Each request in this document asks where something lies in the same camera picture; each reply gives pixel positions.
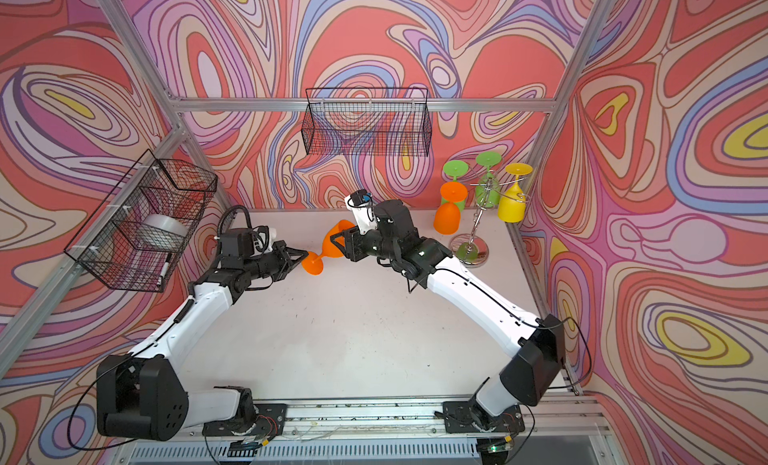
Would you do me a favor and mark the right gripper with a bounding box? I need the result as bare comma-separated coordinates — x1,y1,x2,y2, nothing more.
330,223,400,262

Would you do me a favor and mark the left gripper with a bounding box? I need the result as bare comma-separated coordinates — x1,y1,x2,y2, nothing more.
241,241,308,282

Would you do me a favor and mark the orange wine glass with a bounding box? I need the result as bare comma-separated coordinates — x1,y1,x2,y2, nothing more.
433,181,468,235
301,219,355,276

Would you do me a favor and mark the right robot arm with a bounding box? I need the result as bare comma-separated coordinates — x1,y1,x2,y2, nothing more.
330,189,565,421

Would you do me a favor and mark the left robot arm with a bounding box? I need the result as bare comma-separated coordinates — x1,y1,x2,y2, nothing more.
94,223,309,441

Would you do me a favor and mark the chrome wine glass rack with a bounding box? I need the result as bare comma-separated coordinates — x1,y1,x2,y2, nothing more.
449,174,511,268

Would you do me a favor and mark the left green wine glass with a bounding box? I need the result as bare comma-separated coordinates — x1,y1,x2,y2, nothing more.
440,160,469,211

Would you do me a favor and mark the green wine glass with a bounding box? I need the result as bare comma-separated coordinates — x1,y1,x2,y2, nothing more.
475,151,502,208
440,160,469,211

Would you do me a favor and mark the right green wine glass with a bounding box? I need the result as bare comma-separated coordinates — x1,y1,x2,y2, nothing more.
475,151,502,208

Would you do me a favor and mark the rear yellow wine glass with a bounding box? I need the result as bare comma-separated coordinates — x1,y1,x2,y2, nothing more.
497,163,533,223

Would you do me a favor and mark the black marker pen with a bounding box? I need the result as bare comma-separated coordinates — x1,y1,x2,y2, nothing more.
156,257,170,291

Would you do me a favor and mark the silver tape roll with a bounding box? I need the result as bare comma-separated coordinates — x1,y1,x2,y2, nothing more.
137,214,188,252

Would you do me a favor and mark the back black wire basket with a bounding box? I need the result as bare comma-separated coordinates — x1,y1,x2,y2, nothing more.
301,86,432,158

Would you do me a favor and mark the black wire basket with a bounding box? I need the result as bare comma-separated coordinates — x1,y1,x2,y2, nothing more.
64,150,218,293
301,86,432,158

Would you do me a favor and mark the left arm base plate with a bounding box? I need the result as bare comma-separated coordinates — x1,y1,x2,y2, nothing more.
202,402,288,438

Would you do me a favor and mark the left black wire basket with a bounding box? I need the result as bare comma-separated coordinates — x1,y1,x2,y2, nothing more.
64,150,218,293

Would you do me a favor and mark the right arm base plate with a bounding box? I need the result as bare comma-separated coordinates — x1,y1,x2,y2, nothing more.
434,400,526,436

